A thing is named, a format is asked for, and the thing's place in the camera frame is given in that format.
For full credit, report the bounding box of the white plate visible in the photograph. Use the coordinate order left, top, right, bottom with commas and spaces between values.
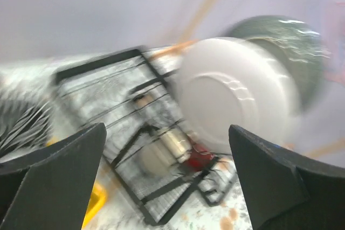
175, 37, 301, 153

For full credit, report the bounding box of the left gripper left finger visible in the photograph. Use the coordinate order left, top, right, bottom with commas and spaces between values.
1, 123, 107, 230

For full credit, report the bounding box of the grey patterned plate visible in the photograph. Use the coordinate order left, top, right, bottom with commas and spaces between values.
223, 15, 328, 111

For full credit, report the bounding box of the wooden clothes rack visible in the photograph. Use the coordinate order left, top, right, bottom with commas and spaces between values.
149, 0, 344, 159

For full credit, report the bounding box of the thick pink hanger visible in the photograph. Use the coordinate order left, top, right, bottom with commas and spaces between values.
321, 0, 344, 86

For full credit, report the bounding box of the floral table mat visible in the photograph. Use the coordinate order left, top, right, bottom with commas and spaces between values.
1, 55, 252, 229

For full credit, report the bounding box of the yellow plastic tray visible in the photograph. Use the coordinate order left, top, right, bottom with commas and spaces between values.
44, 138, 108, 228

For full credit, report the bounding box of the black wire dish rack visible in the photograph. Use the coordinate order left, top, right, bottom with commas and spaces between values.
52, 48, 220, 226

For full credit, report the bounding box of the white ceramic cup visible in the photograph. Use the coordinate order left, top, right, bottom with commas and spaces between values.
138, 128, 191, 177

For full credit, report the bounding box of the red bowl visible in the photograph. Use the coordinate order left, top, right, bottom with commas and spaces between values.
185, 145, 215, 172

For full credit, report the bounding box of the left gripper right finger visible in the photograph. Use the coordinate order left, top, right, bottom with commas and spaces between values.
229, 125, 344, 230

